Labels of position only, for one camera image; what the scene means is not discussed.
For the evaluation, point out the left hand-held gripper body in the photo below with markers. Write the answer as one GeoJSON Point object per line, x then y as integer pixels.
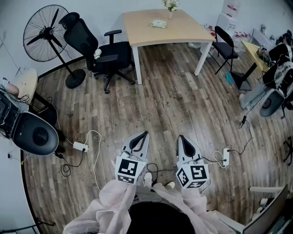
{"type": "Point", "coordinates": [128, 169]}

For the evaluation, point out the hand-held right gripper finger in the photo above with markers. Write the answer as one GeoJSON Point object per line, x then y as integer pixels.
{"type": "Point", "coordinates": [180, 148]}
{"type": "Point", "coordinates": [193, 149]}

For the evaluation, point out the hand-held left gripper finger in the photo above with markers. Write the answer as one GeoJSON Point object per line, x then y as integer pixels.
{"type": "Point", "coordinates": [127, 143]}
{"type": "Point", "coordinates": [146, 148]}

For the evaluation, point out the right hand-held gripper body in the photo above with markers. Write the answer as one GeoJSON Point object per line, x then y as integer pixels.
{"type": "Point", "coordinates": [196, 173]}

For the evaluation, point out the green tissue pack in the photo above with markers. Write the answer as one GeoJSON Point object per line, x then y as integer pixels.
{"type": "Point", "coordinates": [159, 24]}

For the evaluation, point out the person's right forearm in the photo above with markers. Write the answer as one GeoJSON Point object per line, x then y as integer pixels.
{"type": "Point", "coordinates": [194, 203]}

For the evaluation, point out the person's left forearm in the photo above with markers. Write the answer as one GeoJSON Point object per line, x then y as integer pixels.
{"type": "Point", "coordinates": [110, 205]}

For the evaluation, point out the person's left white shoe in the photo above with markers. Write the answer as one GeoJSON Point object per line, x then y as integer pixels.
{"type": "Point", "coordinates": [148, 178]}

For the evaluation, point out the person's white shoe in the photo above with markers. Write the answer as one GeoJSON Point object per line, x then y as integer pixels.
{"type": "Point", "coordinates": [148, 178]}
{"type": "Point", "coordinates": [170, 184]}

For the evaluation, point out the person's right white shoe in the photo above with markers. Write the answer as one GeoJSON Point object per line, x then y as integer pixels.
{"type": "Point", "coordinates": [170, 184]}

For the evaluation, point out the white power strip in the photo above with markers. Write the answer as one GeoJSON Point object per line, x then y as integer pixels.
{"type": "Point", "coordinates": [80, 146]}
{"type": "Point", "coordinates": [225, 157]}

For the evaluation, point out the person's grey trousers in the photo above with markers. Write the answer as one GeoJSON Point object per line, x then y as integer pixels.
{"type": "Point", "coordinates": [146, 196]}

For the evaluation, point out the black power adapter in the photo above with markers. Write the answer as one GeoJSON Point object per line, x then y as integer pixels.
{"type": "Point", "coordinates": [243, 121]}
{"type": "Point", "coordinates": [59, 155]}

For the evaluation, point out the person's black torso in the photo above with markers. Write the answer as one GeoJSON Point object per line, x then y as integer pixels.
{"type": "Point", "coordinates": [160, 219]}

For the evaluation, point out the teal cloth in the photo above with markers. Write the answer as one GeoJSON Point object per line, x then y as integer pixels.
{"type": "Point", "coordinates": [229, 78]}

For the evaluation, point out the dark monitor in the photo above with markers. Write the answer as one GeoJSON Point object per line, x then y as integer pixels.
{"type": "Point", "coordinates": [267, 217]}

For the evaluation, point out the grey shell chair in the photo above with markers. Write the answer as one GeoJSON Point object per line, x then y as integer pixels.
{"type": "Point", "coordinates": [29, 146]}
{"type": "Point", "coordinates": [271, 102]}

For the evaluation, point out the white tumbler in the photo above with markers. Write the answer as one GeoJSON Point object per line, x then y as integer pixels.
{"type": "Point", "coordinates": [98, 54]}

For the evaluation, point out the black chair base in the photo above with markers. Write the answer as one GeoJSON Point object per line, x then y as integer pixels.
{"type": "Point", "coordinates": [289, 150]}

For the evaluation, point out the black metal stand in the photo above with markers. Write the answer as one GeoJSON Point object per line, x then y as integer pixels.
{"type": "Point", "coordinates": [45, 223]}

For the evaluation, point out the black folding chair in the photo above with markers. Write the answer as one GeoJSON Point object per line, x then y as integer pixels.
{"type": "Point", "coordinates": [225, 49]}

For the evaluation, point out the yellow desk with black base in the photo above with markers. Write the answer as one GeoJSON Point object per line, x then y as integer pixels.
{"type": "Point", "coordinates": [251, 51]}

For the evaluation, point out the black mesh office chair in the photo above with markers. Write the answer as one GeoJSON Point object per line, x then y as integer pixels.
{"type": "Point", "coordinates": [80, 38]}

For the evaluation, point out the wooden table with white legs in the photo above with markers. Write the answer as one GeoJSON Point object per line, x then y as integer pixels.
{"type": "Point", "coordinates": [171, 32]}

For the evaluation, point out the round wooden table black base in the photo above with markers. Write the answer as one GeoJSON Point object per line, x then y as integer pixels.
{"type": "Point", "coordinates": [27, 80]}

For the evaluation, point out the white side table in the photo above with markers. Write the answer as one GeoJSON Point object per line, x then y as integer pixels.
{"type": "Point", "coordinates": [261, 37]}

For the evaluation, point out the white water dispenser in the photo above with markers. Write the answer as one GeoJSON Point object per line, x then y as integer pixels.
{"type": "Point", "coordinates": [225, 22]}

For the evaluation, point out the pink vase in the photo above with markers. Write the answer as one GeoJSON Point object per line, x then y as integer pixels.
{"type": "Point", "coordinates": [170, 15]}

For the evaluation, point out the black standing fan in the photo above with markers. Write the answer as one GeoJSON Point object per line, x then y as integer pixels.
{"type": "Point", "coordinates": [47, 30]}

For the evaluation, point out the white flower bouquet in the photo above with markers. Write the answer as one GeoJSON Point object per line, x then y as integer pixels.
{"type": "Point", "coordinates": [170, 5]}

